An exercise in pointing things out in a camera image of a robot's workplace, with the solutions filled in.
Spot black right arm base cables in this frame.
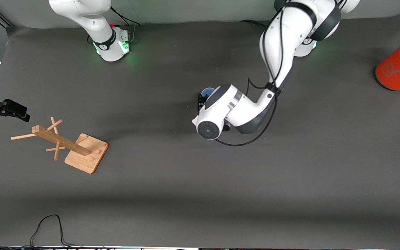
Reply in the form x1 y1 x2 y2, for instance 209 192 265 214
111 5 141 44

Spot thin black cable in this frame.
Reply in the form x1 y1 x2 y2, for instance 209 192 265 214
30 215 82 248

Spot black arm base cables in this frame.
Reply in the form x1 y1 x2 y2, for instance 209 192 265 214
111 5 141 44
240 19 268 30

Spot black left arm base cables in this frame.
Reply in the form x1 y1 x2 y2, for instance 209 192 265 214
240 19 268 30

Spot aluminium frame rail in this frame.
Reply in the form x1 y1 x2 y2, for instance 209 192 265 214
0 8 15 27

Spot dark grey table mat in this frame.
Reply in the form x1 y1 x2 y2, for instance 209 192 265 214
0 12 400 249

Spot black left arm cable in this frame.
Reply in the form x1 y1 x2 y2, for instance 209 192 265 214
216 3 286 147

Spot orange cylindrical container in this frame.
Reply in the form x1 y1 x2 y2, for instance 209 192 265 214
375 34 400 91

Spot wooden cup rack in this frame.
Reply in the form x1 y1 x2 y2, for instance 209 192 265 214
11 117 109 174

